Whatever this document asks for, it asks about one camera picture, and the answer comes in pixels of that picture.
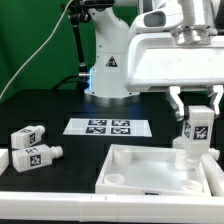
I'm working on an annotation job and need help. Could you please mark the white fence rail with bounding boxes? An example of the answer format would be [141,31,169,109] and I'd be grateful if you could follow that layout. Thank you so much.
[201,154,224,197]
[0,192,224,224]

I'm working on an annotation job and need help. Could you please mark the grey cable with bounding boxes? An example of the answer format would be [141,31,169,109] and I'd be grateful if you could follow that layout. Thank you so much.
[0,0,74,101]

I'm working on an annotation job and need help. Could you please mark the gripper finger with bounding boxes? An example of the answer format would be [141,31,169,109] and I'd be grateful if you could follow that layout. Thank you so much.
[166,86,184,121]
[208,85,224,118]

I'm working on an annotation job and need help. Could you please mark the black cable on table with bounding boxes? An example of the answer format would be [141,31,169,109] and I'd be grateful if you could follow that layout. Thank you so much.
[52,74,83,91]

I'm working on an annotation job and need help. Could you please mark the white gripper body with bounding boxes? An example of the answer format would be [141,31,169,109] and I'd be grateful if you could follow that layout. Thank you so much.
[125,22,224,92]

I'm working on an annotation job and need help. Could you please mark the white front fence rail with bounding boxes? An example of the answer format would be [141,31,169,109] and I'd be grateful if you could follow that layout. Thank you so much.
[0,192,224,224]

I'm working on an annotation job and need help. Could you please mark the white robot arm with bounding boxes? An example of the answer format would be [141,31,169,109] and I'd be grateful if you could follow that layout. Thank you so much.
[85,0,224,120]

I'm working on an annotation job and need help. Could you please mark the white left fence block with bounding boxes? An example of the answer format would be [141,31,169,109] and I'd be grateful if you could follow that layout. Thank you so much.
[0,149,9,176]

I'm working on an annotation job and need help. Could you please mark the white marker base plate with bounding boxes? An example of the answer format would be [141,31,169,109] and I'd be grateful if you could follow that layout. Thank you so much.
[63,118,152,137]

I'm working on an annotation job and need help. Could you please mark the white right fence rail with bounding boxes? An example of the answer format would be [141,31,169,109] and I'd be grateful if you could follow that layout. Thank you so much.
[201,154,224,197]

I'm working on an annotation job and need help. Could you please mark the white square tabletop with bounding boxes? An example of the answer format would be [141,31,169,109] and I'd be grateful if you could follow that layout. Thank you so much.
[95,144,211,197]

